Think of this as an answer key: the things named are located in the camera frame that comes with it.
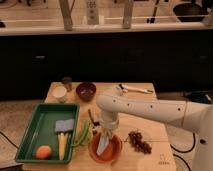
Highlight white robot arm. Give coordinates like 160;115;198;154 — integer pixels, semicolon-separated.
96;86;213;171

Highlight orange-red bowl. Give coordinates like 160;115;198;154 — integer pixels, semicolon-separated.
88;133;122;163

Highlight dark maroon bowl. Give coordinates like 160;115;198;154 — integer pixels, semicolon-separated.
76;82;96;102

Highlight green bean pods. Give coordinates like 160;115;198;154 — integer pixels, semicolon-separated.
73;120;90;147

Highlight bunch of dark grapes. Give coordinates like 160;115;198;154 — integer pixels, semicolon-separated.
128;131;152;154

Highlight yellow corn cob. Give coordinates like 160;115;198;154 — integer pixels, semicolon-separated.
58;133;68;160

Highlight white cup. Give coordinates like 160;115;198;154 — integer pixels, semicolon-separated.
53;86;67;103

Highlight green plastic tray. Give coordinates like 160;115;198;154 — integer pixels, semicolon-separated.
15;103;79;164

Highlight orange fruit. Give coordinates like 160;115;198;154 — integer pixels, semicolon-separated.
36;145;52;160

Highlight white handled brush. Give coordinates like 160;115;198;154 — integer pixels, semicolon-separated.
118;84;154;94

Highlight black floor cable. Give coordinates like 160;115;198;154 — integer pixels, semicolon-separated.
170;133;197;171

